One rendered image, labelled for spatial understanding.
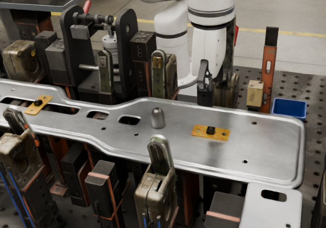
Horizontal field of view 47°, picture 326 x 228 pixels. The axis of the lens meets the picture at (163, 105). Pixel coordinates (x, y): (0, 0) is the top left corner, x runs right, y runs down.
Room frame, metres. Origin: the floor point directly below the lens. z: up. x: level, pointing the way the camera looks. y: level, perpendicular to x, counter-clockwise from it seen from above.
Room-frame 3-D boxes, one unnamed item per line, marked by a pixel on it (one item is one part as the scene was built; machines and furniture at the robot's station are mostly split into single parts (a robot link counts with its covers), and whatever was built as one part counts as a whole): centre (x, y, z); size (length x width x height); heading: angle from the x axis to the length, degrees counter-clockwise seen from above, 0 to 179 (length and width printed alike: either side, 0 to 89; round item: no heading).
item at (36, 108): (0.82, 0.33, 1.01); 0.08 x 0.04 x 0.01; 158
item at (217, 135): (0.65, -0.10, 1.01); 0.08 x 0.04 x 0.01; 68
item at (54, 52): (1.02, 0.28, 0.89); 0.13 x 0.11 x 0.38; 158
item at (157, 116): (0.69, 0.01, 1.02); 0.03 x 0.03 x 0.07
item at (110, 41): (0.98, 0.16, 0.94); 0.18 x 0.13 x 0.49; 68
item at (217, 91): (0.80, -0.17, 0.88); 0.07 x 0.06 x 0.35; 158
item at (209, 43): (0.65, -0.10, 1.23); 0.10 x 0.07 x 0.11; 158
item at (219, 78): (0.70, -0.12, 1.14); 0.03 x 0.03 x 0.07; 68
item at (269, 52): (0.75, -0.25, 0.95); 0.03 x 0.01 x 0.50; 68
